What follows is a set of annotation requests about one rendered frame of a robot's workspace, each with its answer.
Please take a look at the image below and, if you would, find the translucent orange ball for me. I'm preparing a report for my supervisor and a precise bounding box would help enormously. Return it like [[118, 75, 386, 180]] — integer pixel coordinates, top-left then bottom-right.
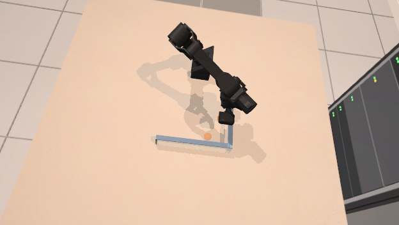
[[204, 133, 212, 141]]

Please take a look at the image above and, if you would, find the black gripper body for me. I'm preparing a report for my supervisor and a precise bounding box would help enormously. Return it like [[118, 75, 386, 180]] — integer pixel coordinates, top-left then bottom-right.
[[218, 95, 235, 125]]

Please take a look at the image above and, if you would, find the clear l-shaped low wall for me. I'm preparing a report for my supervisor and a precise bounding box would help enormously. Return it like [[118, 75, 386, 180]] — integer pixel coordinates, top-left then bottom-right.
[[156, 125, 232, 153]]

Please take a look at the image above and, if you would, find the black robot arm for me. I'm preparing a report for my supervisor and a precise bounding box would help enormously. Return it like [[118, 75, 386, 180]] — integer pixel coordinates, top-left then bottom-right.
[[168, 23, 257, 114]]

